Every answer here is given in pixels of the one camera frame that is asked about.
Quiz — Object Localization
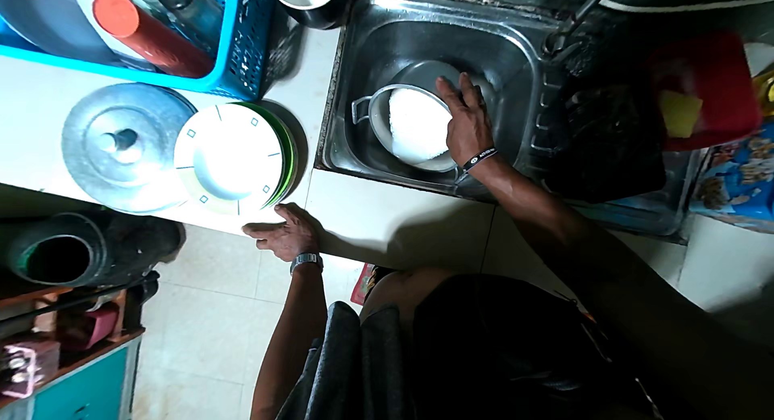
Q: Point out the person's body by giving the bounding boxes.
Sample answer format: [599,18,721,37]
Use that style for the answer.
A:
[276,274,672,420]

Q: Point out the white oval plate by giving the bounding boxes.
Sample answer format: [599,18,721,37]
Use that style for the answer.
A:
[73,0,159,73]

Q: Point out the person's legs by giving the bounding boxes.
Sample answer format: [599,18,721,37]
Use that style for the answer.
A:
[360,267,460,324]

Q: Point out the person's right hand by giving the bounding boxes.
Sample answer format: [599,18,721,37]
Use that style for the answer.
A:
[436,72,497,168]

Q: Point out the yellow sponge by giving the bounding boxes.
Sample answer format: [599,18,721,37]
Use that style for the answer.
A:
[658,90,704,139]

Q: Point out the red cylindrical tumbler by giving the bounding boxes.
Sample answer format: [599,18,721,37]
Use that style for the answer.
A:
[92,0,215,79]

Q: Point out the stack of green plates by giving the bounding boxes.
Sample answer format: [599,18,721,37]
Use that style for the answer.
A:
[233,101,300,210]

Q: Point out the dark cylindrical container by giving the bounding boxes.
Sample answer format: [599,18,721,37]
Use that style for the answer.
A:
[6,210,186,288]

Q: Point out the pink plastic container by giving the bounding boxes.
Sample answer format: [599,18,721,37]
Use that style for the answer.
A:
[57,304,120,352]

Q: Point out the person's left forearm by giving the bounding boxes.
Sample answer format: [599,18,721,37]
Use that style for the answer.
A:
[250,263,327,420]

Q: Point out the round aluminium lid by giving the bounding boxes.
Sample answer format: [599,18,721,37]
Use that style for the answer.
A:
[61,83,198,214]

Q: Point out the blue plastic basket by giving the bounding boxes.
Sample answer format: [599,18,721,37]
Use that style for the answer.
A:
[0,0,276,102]

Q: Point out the clear glass jar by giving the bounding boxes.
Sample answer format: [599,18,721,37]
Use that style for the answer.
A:
[151,0,225,58]

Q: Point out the large grey plate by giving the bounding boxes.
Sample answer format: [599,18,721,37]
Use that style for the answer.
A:
[0,0,125,66]

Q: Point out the blue printed packet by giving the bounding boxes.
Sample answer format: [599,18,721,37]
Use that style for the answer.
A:
[689,123,774,233]

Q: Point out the metal faucet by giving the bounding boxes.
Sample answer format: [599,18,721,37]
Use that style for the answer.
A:
[543,0,616,63]

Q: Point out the stainless steel sink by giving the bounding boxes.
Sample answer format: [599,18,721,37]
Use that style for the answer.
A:
[314,0,708,245]

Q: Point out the red plastic basin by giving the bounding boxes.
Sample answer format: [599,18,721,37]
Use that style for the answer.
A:
[647,31,763,152]

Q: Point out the red patterned mat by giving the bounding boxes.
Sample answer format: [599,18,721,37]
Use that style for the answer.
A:
[350,263,377,306]

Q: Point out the white plate with blue squares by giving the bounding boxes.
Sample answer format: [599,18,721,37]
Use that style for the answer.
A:
[173,102,284,216]

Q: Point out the person's right forearm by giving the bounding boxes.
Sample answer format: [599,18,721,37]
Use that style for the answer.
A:
[468,155,774,420]

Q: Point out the wooden shelf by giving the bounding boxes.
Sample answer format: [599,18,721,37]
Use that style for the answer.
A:
[0,281,159,409]

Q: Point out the turquoise cabinet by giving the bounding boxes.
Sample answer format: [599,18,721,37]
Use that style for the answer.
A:
[30,337,143,420]

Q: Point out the pink basket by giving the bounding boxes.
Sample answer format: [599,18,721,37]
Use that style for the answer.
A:
[0,338,61,399]

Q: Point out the person's left hand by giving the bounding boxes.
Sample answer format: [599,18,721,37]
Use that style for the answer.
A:
[242,203,320,263]

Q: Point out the grey round dish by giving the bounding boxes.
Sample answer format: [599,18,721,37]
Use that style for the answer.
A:
[390,60,463,100]

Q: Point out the white hose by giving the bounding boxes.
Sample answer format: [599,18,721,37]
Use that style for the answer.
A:
[599,0,774,14]

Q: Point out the black plastic bag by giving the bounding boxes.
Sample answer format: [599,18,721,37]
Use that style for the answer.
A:
[541,75,669,204]

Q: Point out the black pot with white inside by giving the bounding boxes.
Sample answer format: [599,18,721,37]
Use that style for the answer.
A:
[269,0,352,31]

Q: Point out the silver pot with handles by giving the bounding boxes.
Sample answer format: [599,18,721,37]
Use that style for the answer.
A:
[352,83,469,184]

